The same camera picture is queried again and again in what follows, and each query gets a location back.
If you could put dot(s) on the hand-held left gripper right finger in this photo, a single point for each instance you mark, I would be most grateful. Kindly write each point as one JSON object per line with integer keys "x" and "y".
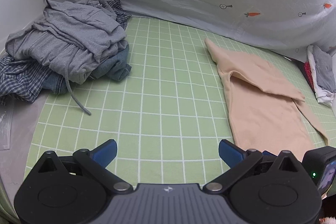
{"x": 231, "y": 152}

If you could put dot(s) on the peach fleece garment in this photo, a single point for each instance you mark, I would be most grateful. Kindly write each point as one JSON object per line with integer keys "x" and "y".
{"x": 262, "y": 98}

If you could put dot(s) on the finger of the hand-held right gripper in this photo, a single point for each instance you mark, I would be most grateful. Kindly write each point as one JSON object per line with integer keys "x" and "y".
{"x": 268, "y": 153}

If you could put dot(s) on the blue plaid shirt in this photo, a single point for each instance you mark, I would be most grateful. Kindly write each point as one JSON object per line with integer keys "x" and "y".
{"x": 21, "y": 82}

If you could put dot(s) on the grey hoodie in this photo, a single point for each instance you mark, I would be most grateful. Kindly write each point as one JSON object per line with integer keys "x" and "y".
{"x": 78, "y": 29}

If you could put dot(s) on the blue denim garment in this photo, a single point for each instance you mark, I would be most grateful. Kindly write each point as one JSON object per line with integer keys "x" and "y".
{"x": 115, "y": 64}

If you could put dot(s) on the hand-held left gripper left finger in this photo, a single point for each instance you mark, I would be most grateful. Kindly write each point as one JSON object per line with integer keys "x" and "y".
{"x": 105, "y": 153}

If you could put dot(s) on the small grey folded cloth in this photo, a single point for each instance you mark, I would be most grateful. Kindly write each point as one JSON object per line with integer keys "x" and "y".
{"x": 324, "y": 69}

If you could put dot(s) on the red cloth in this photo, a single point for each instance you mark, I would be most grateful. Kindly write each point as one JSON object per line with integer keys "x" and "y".
{"x": 308, "y": 73}

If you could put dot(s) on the green grid cutting mat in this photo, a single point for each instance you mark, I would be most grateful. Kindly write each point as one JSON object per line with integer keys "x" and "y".
{"x": 162, "y": 82}

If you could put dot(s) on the white cloth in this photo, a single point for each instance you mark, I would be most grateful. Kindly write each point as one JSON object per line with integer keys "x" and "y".
{"x": 321, "y": 94}

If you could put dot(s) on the clear plastic bag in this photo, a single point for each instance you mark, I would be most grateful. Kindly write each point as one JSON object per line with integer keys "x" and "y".
{"x": 5, "y": 127}

